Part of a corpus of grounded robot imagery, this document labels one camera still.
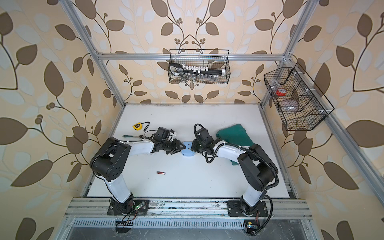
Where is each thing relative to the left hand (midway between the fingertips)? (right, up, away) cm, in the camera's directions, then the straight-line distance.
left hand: (182, 146), depth 92 cm
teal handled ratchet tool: (-29, +5, +7) cm, 30 cm away
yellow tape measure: (-33, +12, +13) cm, 37 cm away
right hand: (+6, 0, -1) cm, 6 cm away
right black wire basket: (+61, +25, -19) cm, 69 cm away
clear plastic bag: (+54, +24, -20) cm, 63 cm away
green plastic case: (+34, +7, +4) cm, 35 cm away
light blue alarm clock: (+3, -3, -1) cm, 5 cm away
